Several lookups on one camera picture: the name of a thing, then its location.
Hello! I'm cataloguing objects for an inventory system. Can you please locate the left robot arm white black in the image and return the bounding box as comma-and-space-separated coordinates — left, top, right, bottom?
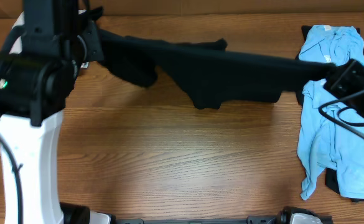
0, 0, 113, 224

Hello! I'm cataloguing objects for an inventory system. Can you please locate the black t-shirt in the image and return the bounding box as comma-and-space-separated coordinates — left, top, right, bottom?
100, 30, 337, 109

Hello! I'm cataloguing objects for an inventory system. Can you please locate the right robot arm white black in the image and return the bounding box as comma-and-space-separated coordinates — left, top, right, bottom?
319, 60, 364, 140

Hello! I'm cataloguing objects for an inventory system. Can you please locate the light blue shirt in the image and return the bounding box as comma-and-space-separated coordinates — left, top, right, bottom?
296, 24, 364, 201

